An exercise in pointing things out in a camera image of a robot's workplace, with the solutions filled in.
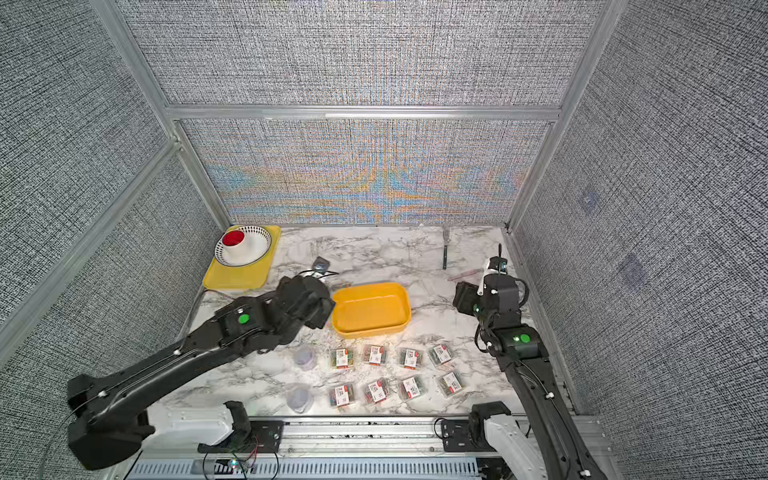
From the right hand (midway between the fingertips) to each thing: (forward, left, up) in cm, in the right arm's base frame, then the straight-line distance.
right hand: (471, 280), depth 75 cm
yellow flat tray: (+18, +68, -25) cm, 75 cm away
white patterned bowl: (+26, +71, -17) cm, 78 cm away
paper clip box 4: (-20, +14, -21) cm, 33 cm away
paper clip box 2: (-11, +25, -22) cm, 35 cm away
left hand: (-5, +37, +3) cm, 37 cm away
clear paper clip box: (-13, +34, -21) cm, 42 cm away
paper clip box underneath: (-19, +4, -21) cm, 29 cm away
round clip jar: (-23, +43, -20) cm, 53 cm away
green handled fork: (+40, -3, -26) cm, 48 cm away
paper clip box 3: (-12, +15, -21) cm, 28 cm away
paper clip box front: (-21, +24, -21) cm, 38 cm away
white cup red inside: (+28, +75, -16) cm, 81 cm away
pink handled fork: (+19, -8, -26) cm, 33 cm away
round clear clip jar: (-12, +44, -21) cm, 50 cm away
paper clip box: (-22, +33, -21) cm, 45 cm away
